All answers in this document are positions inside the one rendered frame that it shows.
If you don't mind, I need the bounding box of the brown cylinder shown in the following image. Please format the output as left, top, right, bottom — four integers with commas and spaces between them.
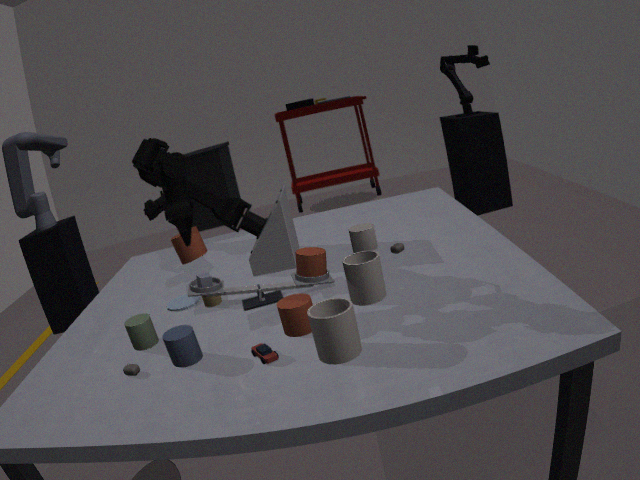
277, 293, 313, 337
295, 247, 327, 277
171, 227, 207, 265

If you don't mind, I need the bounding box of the small red toy truck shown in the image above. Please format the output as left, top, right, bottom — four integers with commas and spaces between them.
251, 344, 279, 364

